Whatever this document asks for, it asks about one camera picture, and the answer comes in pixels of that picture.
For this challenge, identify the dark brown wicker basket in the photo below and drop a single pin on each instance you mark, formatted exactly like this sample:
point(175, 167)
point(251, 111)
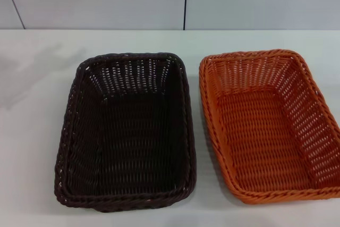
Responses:
point(127, 142)

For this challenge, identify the orange wicker basket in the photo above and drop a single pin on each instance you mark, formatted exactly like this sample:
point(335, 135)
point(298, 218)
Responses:
point(265, 136)

